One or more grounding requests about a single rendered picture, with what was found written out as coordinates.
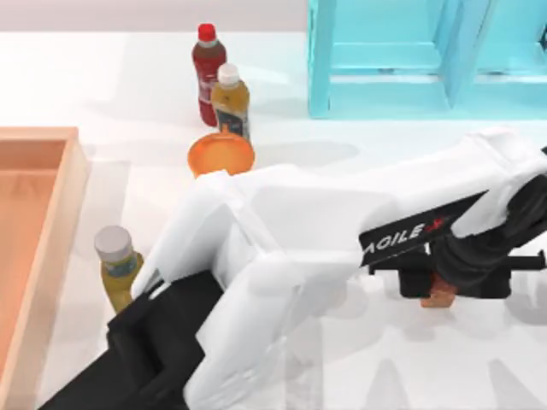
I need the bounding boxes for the orange cup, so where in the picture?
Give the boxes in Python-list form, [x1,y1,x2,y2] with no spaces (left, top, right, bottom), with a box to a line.
[186,132,257,179]

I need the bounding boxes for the light blue rack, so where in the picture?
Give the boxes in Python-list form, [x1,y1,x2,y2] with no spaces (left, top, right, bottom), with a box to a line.
[306,0,547,120]

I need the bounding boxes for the shallow salmon-coloured box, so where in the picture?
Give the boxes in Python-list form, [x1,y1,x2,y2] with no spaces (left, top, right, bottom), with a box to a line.
[0,126,91,410]

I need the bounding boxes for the amber bottle with white cap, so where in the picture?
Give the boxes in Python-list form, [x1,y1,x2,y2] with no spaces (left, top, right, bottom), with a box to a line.
[210,63,252,141]

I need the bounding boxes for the small orange-brown block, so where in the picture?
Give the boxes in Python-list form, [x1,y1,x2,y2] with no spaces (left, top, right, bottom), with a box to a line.
[420,272,455,309]

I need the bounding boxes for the red bottle with red cap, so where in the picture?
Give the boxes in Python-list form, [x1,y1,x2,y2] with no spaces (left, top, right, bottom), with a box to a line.
[191,22,228,128]

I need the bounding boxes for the yellow bottle with grey cap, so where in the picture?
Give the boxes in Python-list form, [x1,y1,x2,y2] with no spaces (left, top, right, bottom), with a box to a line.
[93,225,145,313]

